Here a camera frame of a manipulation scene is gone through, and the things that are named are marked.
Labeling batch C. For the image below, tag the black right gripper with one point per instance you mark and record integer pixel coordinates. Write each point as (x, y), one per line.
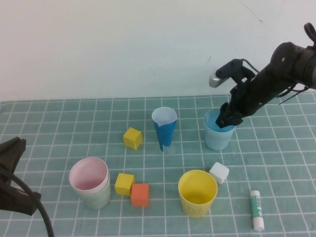
(256, 93)

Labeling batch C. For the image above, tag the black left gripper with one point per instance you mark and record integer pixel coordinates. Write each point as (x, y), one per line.
(12, 197)

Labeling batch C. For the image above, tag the light blue plastic cup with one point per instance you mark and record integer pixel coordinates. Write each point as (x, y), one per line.
(218, 140)

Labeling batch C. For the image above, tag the pink plastic cup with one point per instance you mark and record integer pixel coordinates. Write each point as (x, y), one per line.
(86, 177)

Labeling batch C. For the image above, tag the green plastic cup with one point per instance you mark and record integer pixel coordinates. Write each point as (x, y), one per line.
(98, 200)

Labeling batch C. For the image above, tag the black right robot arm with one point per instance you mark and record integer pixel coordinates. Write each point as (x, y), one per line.
(286, 56)

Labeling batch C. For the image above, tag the white cube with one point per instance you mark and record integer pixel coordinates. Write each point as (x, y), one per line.
(219, 171)

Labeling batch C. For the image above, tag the blue paper cone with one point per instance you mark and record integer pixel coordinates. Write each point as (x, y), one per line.
(166, 135)

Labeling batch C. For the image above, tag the white green glue stick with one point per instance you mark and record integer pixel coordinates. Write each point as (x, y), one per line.
(256, 209)

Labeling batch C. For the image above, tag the green checked tablecloth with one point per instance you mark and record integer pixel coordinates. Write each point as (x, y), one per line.
(74, 123)

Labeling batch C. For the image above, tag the yellow plastic cup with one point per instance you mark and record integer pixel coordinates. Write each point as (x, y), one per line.
(195, 210)

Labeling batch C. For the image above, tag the yellow cube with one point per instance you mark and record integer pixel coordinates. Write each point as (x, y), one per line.
(132, 138)
(123, 184)

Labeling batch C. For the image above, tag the orange cube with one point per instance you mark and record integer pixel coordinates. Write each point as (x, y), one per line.
(139, 195)

